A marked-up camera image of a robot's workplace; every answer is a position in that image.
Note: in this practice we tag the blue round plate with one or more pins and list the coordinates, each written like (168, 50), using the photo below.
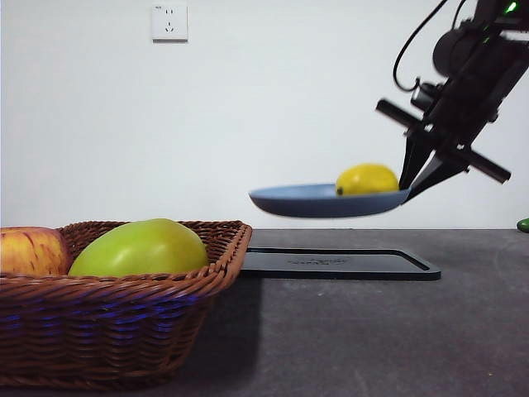
(322, 202)

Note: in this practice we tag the green mango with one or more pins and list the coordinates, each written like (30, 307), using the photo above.
(136, 252)

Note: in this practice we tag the white wall power outlet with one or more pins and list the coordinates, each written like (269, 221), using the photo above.
(169, 22)

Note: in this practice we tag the black flat rectangular tray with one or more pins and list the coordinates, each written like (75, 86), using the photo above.
(351, 266)

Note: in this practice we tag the dark green vegetable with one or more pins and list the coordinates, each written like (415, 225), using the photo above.
(524, 225)

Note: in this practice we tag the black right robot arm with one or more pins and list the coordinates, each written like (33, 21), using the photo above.
(454, 49)

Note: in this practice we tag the red yellow apple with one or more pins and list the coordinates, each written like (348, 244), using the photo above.
(29, 252)

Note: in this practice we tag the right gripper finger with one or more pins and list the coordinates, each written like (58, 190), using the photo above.
(438, 171)
(413, 159)

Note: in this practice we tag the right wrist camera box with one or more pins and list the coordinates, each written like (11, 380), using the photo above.
(425, 94)

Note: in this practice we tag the brown woven wicker basket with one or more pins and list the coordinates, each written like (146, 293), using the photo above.
(103, 322)

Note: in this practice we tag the yellow lemon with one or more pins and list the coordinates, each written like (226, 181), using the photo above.
(368, 180)

